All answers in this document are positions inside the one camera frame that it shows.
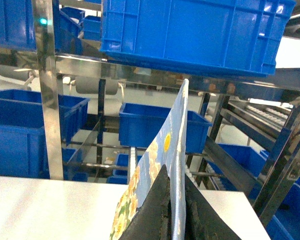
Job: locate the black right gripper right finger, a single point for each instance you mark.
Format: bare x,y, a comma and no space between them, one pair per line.
202,221

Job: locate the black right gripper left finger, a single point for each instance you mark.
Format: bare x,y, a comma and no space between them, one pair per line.
154,218

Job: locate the flower gift bag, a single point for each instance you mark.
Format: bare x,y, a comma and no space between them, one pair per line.
168,148

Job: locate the steel roller conveyor rack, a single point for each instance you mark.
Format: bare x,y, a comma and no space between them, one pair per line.
30,37

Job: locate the blue crate mid shelf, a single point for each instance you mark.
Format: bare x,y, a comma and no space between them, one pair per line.
139,124

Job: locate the blue crate overhead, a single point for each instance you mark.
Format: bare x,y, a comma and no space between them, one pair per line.
228,37

